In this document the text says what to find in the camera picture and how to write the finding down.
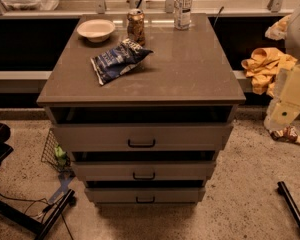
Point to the grey bottom drawer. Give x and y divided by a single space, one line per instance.
145 195

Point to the brown soda can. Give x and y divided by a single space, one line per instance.
135 27

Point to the grey top drawer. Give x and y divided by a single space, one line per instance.
142 137

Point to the green object in basket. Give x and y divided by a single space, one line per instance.
60 155

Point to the black stand leg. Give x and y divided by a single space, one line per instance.
39 229
283 190

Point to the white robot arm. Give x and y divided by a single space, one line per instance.
284 108

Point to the yellow crumpled cloth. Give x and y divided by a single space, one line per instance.
263 66

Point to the blue chip bag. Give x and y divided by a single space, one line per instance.
119 60

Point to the grey middle drawer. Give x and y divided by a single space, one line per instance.
145 170

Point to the grey drawer cabinet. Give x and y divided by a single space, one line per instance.
186 79

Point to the black wire basket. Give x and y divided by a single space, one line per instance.
48 155

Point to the white labelled plastic bottle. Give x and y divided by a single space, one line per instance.
182 14

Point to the black stand leg right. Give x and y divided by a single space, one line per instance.
283 190

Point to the blue tape on floor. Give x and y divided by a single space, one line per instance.
64 180

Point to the white paper bowl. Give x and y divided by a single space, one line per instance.
97 30

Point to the black stand leg left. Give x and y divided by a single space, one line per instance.
39 229

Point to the brown snack wrapper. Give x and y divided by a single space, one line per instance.
288 134

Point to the grey drawer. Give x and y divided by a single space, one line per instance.
142 137
145 170
145 195

